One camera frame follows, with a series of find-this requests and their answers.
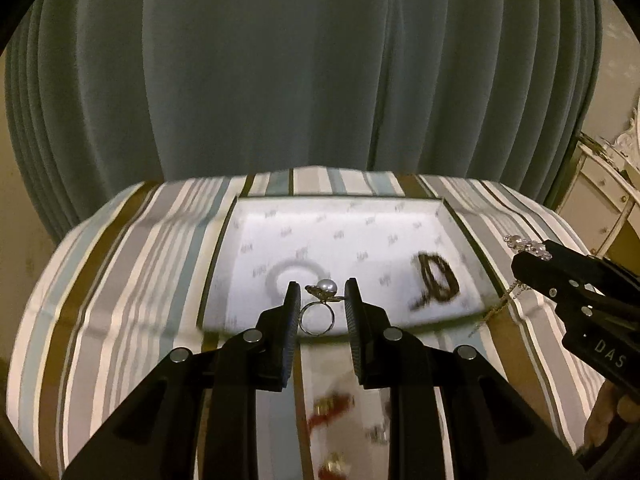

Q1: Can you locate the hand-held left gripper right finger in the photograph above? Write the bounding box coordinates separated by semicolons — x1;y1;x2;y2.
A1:
344;277;587;480

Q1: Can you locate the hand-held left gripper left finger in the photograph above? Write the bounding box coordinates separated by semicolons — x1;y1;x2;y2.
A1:
60;281;301;480

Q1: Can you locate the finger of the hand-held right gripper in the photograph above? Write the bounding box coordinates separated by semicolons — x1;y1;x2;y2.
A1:
512;253;617;319
543;240;640;307

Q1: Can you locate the crystal necklace with gold chain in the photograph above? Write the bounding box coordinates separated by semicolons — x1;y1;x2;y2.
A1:
472;233;552;338

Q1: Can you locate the silver pearl ring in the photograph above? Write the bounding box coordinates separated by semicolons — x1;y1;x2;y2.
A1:
298;278;348;336

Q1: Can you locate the white lined jewelry box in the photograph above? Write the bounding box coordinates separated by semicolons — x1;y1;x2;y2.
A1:
196;194;507;335

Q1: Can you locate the red cord gold charm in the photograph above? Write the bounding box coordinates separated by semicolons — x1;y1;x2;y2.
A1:
305;392;357;436

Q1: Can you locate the person's right hand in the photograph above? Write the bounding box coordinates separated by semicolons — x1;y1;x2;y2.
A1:
582;377;640;452

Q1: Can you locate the white jade bangle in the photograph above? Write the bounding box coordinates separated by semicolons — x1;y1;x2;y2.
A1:
267;258;327;306

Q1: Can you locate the white dresser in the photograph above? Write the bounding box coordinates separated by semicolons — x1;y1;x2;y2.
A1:
555;110;640;267

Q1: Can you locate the red knot gold charm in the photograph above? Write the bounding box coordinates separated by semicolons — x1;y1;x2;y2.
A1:
320;452;352;480

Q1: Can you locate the striped cloth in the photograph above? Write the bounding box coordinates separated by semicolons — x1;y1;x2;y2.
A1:
7;167;627;480

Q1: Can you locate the grey-green curtain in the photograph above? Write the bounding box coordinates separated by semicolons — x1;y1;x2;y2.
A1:
5;0;607;232

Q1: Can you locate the brown bead bracelet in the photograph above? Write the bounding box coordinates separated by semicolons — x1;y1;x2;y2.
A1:
409;251;461;312

